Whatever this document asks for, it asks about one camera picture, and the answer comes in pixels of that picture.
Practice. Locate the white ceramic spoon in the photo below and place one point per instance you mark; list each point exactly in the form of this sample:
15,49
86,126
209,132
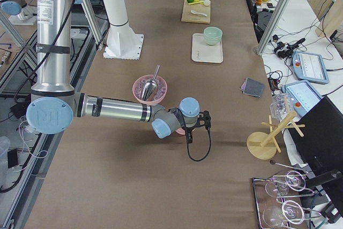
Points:
198,13

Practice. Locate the large pink ribbed bowl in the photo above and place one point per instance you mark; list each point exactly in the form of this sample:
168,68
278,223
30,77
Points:
161,93

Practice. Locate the white onion piece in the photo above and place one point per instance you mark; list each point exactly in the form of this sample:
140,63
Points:
207,2

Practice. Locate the small pink bowl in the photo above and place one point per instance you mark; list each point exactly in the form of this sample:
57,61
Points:
180,131

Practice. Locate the wine glass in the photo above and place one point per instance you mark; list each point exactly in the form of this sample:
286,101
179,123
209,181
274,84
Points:
285,215
280,185

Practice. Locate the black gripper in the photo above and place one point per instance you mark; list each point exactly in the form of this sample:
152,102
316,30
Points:
189,130

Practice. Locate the wine glass lower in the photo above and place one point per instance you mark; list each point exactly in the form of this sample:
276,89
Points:
285,215

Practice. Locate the wine glass upper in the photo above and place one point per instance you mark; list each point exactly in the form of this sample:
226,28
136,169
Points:
280,185

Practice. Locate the metal ice scoop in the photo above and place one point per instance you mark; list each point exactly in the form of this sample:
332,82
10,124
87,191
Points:
150,87

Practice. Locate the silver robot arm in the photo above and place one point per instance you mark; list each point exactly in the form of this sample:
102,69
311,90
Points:
55,103

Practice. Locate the blue teach pendant far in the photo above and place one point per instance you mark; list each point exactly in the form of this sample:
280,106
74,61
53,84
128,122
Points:
310,66

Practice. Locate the blue teach pendant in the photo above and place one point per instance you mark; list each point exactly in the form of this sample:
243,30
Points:
310,66
303,95

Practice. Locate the wooden cup tree stand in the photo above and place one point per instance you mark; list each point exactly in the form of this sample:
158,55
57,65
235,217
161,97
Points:
264,146

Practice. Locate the black monitor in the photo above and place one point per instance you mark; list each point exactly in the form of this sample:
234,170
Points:
321,144

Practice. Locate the aluminium frame post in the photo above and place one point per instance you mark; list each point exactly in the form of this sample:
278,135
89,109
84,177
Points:
276,15

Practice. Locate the yellow plastic knife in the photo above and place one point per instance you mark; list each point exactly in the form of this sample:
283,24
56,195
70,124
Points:
198,2

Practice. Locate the mint green bowl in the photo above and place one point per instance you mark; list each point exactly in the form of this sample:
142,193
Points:
212,35

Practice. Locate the white rectangular tray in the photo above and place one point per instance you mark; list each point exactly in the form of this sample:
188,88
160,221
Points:
204,53

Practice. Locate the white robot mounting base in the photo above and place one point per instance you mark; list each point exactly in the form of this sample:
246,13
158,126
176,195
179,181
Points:
122,41

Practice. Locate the grey folded cloth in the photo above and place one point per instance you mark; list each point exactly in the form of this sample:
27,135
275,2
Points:
252,88

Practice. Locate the bamboo cutting board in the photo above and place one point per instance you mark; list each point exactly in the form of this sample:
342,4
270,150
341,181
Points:
191,18

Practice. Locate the blue teach pendant near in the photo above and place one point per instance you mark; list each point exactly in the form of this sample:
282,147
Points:
303,95

